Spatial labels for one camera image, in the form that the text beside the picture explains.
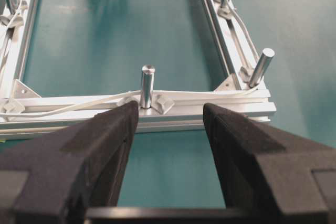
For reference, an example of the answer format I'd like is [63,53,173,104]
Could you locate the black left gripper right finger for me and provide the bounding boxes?
[203,103,335,223]

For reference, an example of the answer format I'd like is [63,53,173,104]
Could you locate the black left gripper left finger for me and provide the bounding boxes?
[1,101,139,223]

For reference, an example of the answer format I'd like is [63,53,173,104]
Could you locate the white ethernet cable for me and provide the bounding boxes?
[0,0,263,120]

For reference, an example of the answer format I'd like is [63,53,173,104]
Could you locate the metal pin top right corner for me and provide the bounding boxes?
[248,48,275,88]

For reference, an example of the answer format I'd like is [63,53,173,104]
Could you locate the metal pin top middle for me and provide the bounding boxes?
[140,65,155,109]

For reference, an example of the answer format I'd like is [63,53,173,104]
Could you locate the square aluminium extrusion frame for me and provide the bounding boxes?
[1,0,276,141]

